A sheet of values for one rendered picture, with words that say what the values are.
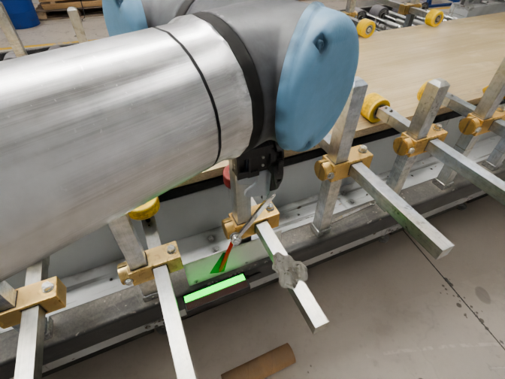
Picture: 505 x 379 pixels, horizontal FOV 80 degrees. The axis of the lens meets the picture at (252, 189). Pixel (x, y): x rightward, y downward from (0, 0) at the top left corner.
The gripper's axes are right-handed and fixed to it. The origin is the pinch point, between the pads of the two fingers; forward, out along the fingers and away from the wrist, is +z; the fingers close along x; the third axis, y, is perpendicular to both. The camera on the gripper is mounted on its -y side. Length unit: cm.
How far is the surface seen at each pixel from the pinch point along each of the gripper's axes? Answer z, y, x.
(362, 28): 6, -100, -94
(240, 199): 6.2, 3.1, -6.1
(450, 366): 101, -74, 33
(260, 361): 93, 0, 1
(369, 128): 12, -48, -24
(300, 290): 15.2, -1.4, 13.8
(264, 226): 15.2, -1.8, -3.7
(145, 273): 19.2, 26.6, -5.4
